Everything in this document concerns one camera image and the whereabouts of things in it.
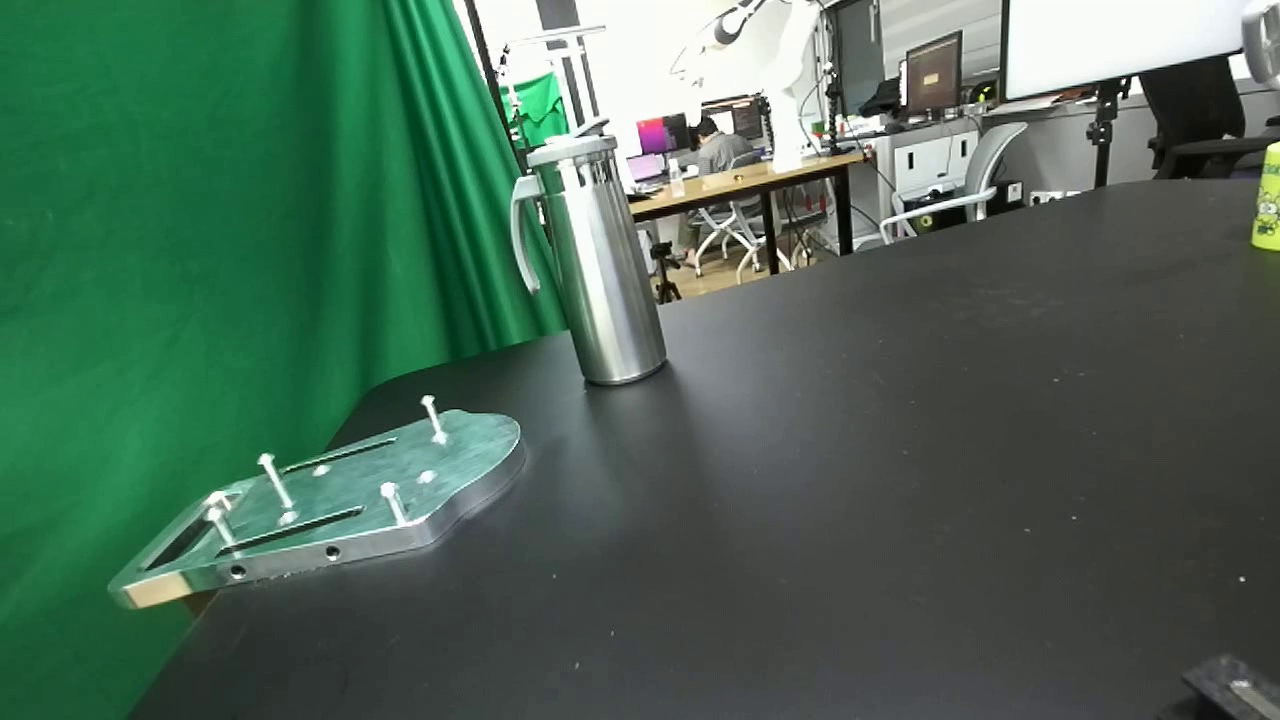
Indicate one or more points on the black monitor stand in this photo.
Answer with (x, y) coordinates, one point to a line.
(1107, 126)

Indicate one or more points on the silver screw on plate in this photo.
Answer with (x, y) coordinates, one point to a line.
(277, 484)
(394, 507)
(434, 423)
(218, 521)

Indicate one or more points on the black backdrop stand pole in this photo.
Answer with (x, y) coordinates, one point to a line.
(489, 75)

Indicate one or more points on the large white screen monitor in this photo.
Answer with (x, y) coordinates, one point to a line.
(1123, 42)

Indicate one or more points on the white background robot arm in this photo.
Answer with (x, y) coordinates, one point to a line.
(761, 42)

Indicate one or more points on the wooden table with black legs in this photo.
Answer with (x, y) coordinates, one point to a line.
(744, 182)

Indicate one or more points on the lime green printed mug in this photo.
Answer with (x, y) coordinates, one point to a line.
(1268, 200)

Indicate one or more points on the green fabric backdrop curtain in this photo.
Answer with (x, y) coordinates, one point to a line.
(200, 227)

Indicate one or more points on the pink screen laptop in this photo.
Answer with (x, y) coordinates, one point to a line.
(654, 132)

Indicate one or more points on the black office chair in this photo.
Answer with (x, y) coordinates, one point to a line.
(1202, 123)

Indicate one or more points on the dark framed background monitor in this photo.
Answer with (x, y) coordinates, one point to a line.
(935, 71)

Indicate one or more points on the flat black metal bracket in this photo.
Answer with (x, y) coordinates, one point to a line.
(1235, 687)

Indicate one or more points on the clear acrylic plate with slots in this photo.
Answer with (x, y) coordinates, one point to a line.
(441, 463)

